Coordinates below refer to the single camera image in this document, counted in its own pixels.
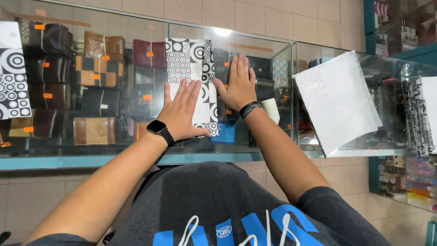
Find person's right hand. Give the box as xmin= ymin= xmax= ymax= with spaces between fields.
xmin=212 ymin=53 xmax=262 ymax=113

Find teal shelf with accessories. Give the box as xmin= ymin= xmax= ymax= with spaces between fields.
xmin=363 ymin=0 xmax=437 ymax=66

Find stack of black-white patterned sheets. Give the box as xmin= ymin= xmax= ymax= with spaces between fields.
xmin=402 ymin=75 xmax=437 ymax=157

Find person's left hand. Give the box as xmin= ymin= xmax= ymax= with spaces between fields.
xmin=157 ymin=79 xmax=211 ymax=142

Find black smartwatch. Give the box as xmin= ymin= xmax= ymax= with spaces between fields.
xmin=146 ymin=120 xmax=175 ymax=148

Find teal box corner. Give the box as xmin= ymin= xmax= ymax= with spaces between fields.
xmin=425 ymin=221 xmax=437 ymax=246

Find group of leather wallets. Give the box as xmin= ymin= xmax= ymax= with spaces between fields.
xmin=0 ymin=18 xmax=291 ymax=148

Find blue rectangular packet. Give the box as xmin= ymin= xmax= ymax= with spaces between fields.
xmin=211 ymin=121 xmax=237 ymax=145

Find large glass display counter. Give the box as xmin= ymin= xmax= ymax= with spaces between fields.
xmin=0 ymin=0 xmax=298 ymax=171

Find black-white patterned wrapping paper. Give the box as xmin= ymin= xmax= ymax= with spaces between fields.
xmin=165 ymin=38 xmax=219 ymax=137

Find glass shelf with colourful items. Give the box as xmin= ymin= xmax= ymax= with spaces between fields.
xmin=368 ymin=155 xmax=437 ymax=214

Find flat black-white circle-print paper sheet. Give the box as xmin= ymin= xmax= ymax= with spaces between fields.
xmin=0 ymin=21 xmax=32 ymax=120

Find small glass display case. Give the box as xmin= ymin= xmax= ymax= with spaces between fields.
xmin=293 ymin=41 xmax=437 ymax=160

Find white blank paper sheet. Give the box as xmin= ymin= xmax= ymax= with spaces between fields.
xmin=292 ymin=51 xmax=384 ymax=160

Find grey shirt with blue print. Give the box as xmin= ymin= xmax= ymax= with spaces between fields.
xmin=27 ymin=161 xmax=392 ymax=246

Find black wrist bracelets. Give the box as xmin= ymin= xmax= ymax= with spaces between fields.
xmin=239 ymin=101 xmax=263 ymax=120

